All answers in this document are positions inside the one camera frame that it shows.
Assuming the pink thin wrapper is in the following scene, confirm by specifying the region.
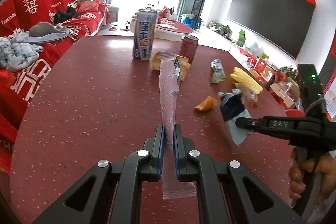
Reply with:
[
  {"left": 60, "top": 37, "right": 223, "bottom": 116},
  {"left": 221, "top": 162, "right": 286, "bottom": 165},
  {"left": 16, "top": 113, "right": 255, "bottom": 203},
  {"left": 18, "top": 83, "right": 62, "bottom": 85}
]
[{"left": 159, "top": 63, "right": 196, "bottom": 200}]

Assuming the large wall television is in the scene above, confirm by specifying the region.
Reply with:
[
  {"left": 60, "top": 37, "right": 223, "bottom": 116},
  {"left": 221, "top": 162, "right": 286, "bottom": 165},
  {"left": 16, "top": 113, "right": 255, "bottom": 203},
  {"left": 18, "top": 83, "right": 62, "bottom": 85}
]
[{"left": 227, "top": 0, "right": 315, "bottom": 59}]

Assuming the person right hand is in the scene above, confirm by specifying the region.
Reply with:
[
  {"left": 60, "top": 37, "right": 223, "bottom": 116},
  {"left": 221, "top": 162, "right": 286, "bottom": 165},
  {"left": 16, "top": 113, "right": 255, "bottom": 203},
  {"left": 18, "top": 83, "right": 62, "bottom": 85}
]
[{"left": 288, "top": 148, "right": 335, "bottom": 205}]

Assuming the round red side table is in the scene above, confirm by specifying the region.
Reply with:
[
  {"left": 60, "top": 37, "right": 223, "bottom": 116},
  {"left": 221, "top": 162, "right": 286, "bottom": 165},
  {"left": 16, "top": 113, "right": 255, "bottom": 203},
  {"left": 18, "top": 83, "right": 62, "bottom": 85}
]
[{"left": 129, "top": 17, "right": 194, "bottom": 42}]

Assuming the red plastic stool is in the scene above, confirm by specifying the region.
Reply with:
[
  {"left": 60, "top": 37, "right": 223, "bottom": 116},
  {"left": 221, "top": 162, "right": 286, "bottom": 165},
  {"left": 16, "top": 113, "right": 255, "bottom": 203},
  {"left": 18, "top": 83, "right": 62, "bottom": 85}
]
[{"left": 285, "top": 109, "right": 305, "bottom": 117}]

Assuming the tall blue drink can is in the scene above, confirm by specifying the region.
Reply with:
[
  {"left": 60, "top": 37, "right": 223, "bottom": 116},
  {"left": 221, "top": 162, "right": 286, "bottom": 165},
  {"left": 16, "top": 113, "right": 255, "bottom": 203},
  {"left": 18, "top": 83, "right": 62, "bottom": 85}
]
[{"left": 132, "top": 9, "right": 158, "bottom": 61}]

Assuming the orange peel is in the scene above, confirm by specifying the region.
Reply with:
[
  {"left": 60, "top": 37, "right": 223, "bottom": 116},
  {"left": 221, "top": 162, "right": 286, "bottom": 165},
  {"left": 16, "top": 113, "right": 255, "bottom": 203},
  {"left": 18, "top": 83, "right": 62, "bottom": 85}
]
[{"left": 195, "top": 96, "right": 218, "bottom": 112}]

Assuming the clear bread wrapper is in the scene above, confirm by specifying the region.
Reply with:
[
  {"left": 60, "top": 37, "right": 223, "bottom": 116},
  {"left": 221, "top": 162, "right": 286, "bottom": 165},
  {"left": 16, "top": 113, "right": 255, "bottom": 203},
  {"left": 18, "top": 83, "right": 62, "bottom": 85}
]
[{"left": 235, "top": 83, "right": 258, "bottom": 106}]

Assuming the red drink can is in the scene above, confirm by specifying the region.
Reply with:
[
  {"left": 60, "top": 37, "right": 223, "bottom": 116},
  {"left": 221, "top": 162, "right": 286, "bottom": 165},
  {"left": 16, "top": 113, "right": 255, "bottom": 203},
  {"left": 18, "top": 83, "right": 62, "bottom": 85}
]
[{"left": 179, "top": 35, "right": 198, "bottom": 64}]

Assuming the grey blue tissue paper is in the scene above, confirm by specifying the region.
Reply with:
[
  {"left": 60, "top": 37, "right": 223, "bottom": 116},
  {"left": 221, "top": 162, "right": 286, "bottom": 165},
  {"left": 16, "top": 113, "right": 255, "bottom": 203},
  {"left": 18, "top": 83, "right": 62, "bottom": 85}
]
[{"left": 218, "top": 89, "right": 252, "bottom": 145}]

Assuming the open cardboard box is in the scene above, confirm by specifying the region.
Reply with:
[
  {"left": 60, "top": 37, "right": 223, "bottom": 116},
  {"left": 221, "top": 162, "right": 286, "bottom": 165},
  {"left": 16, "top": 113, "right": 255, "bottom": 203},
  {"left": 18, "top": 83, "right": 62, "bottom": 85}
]
[{"left": 270, "top": 81, "right": 300, "bottom": 109}]

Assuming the red covered sofa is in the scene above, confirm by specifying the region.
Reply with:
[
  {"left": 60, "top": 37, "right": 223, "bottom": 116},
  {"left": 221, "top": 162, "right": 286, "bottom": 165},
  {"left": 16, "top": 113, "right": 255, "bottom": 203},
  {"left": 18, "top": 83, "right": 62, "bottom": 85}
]
[{"left": 1, "top": 0, "right": 110, "bottom": 173}]

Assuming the orange snack wrapper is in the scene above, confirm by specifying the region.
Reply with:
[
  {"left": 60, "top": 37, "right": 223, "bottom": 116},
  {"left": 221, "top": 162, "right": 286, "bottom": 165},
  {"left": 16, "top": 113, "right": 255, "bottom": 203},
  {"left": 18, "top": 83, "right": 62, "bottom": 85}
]
[{"left": 151, "top": 52, "right": 191, "bottom": 84}]

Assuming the a2 milk powder sachet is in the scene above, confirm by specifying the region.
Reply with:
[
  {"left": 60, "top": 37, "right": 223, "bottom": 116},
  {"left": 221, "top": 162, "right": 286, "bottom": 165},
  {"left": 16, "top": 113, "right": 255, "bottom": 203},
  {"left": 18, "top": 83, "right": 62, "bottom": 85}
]
[{"left": 210, "top": 59, "right": 226, "bottom": 84}]

